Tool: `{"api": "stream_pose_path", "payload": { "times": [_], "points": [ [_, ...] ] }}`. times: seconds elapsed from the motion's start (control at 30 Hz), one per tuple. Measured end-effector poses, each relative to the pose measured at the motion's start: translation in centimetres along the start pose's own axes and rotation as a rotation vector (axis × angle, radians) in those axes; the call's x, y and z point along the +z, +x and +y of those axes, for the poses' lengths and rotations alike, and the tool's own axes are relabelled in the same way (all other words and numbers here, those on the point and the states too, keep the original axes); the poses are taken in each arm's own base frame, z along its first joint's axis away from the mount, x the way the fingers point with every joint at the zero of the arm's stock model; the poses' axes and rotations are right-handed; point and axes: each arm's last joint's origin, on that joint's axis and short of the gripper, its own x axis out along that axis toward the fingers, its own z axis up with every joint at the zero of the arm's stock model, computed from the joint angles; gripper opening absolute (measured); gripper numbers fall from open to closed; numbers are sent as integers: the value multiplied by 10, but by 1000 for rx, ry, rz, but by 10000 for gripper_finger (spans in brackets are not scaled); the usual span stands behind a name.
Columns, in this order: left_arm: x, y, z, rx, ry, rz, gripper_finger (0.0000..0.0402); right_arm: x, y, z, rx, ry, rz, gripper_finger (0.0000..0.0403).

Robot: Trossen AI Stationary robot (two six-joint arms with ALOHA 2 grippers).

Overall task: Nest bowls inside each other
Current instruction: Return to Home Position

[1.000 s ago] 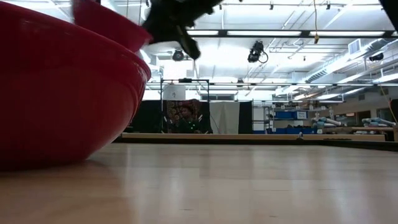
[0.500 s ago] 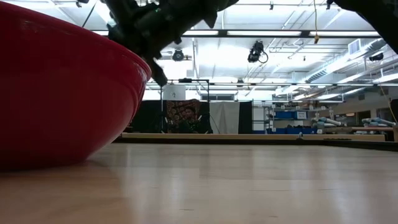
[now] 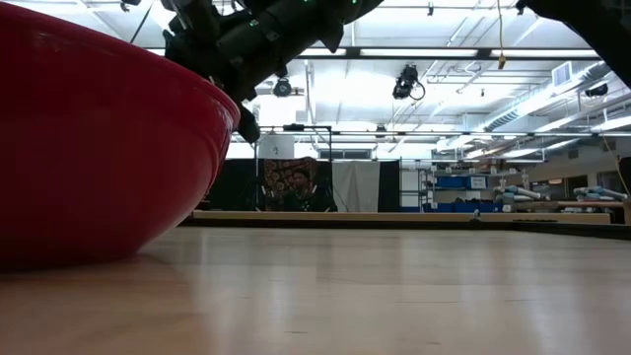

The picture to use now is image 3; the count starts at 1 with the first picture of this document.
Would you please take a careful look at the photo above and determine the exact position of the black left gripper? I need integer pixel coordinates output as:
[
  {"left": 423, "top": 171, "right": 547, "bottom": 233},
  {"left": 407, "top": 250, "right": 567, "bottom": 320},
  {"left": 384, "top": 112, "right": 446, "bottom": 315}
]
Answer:
[{"left": 211, "top": 0, "right": 346, "bottom": 145}]

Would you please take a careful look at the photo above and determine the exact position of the large red bowl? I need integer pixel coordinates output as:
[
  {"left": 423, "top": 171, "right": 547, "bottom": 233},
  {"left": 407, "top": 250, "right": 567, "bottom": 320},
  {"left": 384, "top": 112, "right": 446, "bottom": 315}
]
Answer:
[{"left": 0, "top": 2, "right": 242, "bottom": 270}]

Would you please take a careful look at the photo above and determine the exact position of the wooden shelf board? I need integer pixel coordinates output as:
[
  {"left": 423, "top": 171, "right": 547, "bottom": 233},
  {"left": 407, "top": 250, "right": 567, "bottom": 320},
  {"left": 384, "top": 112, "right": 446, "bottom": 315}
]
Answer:
[{"left": 191, "top": 210, "right": 612, "bottom": 227}]

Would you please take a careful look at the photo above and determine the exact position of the white sign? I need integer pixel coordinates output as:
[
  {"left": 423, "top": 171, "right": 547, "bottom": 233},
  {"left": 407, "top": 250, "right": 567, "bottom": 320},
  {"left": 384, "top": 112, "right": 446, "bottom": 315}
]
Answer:
[{"left": 257, "top": 135, "right": 296, "bottom": 160}]

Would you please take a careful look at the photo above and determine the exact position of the round black ceiling fixture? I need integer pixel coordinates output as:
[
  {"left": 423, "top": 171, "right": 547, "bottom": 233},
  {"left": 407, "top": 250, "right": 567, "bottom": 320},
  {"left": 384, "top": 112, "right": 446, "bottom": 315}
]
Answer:
[{"left": 272, "top": 76, "right": 294, "bottom": 99}]

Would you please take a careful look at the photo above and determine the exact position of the brown patterned cloth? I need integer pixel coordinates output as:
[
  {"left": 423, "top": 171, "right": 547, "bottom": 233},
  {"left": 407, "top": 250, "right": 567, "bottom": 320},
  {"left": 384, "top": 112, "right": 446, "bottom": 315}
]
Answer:
[{"left": 263, "top": 156, "right": 321, "bottom": 211}]

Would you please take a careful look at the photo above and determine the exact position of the black curtain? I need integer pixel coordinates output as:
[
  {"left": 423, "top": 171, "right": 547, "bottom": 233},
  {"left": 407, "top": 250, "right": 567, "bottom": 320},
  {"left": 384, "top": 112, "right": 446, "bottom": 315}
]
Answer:
[{"left": 206, "top": 158, "right": 265, "bottom": 212}]

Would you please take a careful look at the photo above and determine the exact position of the person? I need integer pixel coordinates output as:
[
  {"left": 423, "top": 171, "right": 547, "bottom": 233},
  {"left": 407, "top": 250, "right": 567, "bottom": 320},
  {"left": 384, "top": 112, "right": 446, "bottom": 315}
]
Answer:
[{"left": 282, "top": 168, "right": 322, "bottom": 213}]

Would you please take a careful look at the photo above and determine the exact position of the grey curtain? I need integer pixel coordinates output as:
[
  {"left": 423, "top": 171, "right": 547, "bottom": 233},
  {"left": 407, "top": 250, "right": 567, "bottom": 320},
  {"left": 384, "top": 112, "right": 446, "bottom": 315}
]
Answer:
[{"left": 330, "top": 161, "right": 382, "bottom": 214}]

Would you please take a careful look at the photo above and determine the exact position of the blue storage bin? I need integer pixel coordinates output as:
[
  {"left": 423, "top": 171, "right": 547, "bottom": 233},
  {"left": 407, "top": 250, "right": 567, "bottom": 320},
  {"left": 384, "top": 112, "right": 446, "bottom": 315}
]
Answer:
[{"left": 436, "top": 176, "right": 488, "bottom": 190}]

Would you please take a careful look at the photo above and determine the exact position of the ceiling air vent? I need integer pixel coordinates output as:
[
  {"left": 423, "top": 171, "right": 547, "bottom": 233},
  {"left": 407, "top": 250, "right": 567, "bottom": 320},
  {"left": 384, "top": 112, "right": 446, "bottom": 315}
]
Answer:
[{"left": 551, "top": 60, "right": 574, "bottom": 88}]

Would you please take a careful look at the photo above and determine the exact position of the black metal stand frame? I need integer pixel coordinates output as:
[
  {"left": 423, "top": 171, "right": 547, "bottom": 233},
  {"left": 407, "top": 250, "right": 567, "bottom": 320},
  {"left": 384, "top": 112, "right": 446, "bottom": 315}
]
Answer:
[{"left": 253, "top": 123, "right": 334, "bottom": 213}]

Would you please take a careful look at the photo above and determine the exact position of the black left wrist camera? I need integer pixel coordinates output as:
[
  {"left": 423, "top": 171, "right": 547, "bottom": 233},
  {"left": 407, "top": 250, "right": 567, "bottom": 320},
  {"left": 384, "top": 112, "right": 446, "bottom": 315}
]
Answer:
[{"left": 162, "top": 0, "right": 223, "bottom": 75}]

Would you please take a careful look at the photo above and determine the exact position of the black overhead camera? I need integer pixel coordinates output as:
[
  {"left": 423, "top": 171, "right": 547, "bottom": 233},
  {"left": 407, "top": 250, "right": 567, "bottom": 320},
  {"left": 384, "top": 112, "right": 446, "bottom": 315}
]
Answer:
[{"left": 391, "top": 63, "right": 427, "bottom": 102}]

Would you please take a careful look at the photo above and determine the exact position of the black overhead frame bar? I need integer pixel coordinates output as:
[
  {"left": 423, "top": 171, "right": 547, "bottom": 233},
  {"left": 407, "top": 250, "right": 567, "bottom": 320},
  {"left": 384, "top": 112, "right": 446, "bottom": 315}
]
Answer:
[{"left": 146, "top": 46, "right": 600, "bottom": 61}]

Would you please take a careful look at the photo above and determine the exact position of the yellow hanging ceiling cable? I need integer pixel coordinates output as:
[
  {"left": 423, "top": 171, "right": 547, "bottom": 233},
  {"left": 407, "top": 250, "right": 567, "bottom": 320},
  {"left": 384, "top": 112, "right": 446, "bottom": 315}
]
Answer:
[{"left": 495, "top": 0, "right": 508, "bottom": 70}]

